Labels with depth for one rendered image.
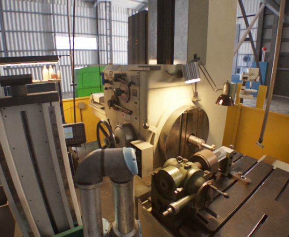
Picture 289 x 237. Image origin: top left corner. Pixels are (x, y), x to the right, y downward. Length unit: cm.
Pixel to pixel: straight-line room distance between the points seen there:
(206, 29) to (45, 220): 187
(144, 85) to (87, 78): 411
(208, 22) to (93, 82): 413
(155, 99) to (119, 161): 67
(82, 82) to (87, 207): 461
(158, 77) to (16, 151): 97
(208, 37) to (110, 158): 135
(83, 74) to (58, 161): 435
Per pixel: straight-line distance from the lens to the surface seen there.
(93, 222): 79
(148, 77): 118
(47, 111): 89
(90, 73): 525
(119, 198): 83
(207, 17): 169
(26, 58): 287
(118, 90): 136
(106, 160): 68
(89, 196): 75
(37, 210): 121
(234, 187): 153
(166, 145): 128
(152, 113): 124
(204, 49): 165
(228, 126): 361
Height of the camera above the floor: 189
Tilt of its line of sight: 18 degrees down
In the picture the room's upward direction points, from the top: straight up
